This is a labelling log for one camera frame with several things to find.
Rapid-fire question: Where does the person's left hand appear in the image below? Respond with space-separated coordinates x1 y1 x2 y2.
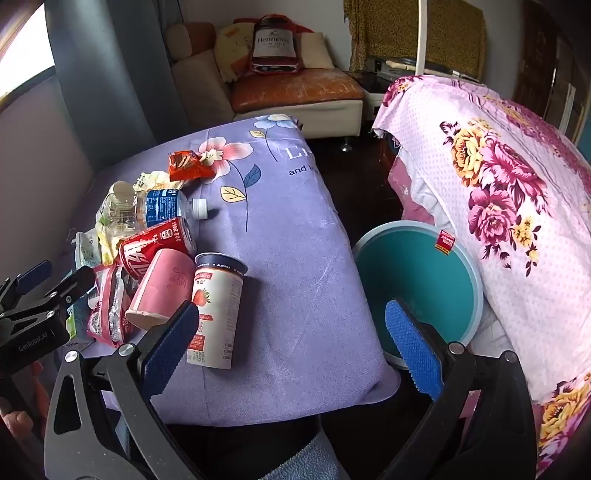
0 361 49 441

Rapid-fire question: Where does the red snack wrapper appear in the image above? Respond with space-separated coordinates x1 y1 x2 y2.
167 150 215 183

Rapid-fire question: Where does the leopard-print cloth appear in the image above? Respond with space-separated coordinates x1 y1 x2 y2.
344 0 488 81

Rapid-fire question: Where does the pink floral quilt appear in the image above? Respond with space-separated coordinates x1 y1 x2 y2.
372 75 591 480

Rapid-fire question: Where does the pink paper cup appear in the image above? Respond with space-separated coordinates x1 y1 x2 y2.
124 249 197 330

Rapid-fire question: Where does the teal plastic basin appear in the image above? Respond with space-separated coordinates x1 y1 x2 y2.
352 220 485 370

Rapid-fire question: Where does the black audio appliance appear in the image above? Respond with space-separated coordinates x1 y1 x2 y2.
367 55 481 86

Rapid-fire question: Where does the light blue cloth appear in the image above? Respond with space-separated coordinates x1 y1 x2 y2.
265 431 352 480

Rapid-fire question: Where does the plain curtain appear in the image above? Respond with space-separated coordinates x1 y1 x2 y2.
44 0 158 148

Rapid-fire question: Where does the red bottle-print bag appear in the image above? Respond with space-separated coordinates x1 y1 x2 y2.
233 15 315 75

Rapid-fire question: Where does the yellow white cloth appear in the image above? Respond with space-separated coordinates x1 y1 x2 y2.
95 210 125 266

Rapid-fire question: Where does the purple floral blanket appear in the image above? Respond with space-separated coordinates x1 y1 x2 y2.
44 113 402 428

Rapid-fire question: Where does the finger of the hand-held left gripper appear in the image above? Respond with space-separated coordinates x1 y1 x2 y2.
28 266 96 309
0 260 52 305

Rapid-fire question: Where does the yellow cartoon pillow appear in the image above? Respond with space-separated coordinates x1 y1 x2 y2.
213 23 254 84

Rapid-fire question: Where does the pink silver foil wrapper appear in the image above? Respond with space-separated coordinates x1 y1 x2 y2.
87 264 139 347

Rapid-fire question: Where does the window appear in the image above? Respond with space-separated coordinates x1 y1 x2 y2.
0 14 56 112

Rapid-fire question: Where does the green printed packet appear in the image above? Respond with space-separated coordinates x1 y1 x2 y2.
65 302 93 342

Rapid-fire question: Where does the white pillow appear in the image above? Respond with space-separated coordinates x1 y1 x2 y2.
300 32 334 71

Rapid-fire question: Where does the white strawberry drink cup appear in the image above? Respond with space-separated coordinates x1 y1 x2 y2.
186 251 249 370

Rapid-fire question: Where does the dark wooden cabinet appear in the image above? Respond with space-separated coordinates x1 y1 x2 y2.
512 0 587 144

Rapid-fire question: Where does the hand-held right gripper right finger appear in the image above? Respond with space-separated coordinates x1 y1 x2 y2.
374 299 539 480

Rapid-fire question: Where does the red soda can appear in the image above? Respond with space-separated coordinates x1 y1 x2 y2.
119 217 198 280

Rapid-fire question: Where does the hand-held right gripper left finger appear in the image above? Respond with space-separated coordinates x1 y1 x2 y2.
44 300 204 480

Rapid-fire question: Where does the white pole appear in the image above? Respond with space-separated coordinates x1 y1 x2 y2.
416 0 432 77

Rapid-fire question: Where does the white-green plastic packet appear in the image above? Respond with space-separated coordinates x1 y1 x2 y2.
74 231 102 268

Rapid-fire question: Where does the yellow-white crumpled packet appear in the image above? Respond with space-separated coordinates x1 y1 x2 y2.
133 171 174 192

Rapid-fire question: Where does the clear water bottle blue label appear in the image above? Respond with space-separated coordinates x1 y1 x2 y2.
102 188 209 241

